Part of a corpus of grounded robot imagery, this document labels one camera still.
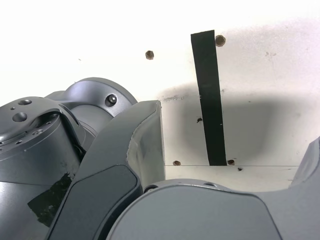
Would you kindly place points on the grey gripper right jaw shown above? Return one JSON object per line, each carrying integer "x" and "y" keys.
{"x": 200, "y": 215}

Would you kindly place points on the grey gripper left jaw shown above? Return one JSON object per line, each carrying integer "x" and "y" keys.
{"x": 117, "y": 155}

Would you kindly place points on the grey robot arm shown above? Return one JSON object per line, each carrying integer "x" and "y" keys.
{"x": 37, "y": 140}

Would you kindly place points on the black tape strip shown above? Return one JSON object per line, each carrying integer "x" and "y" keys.
{"x": 210, "y": 100}

